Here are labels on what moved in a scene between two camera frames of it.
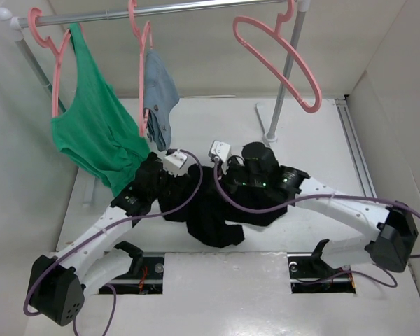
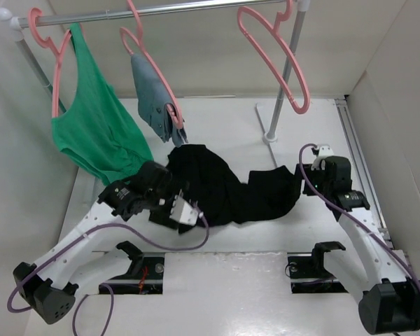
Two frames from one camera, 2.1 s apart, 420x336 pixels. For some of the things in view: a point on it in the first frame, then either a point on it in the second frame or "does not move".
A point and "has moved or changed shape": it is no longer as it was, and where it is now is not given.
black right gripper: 227,176 -> 309,171
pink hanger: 45,44 does not move
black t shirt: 211,210 has moved or changed shape
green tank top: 96,134 does not move
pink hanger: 143,115 -> 178,122
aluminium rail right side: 355,148 does not move
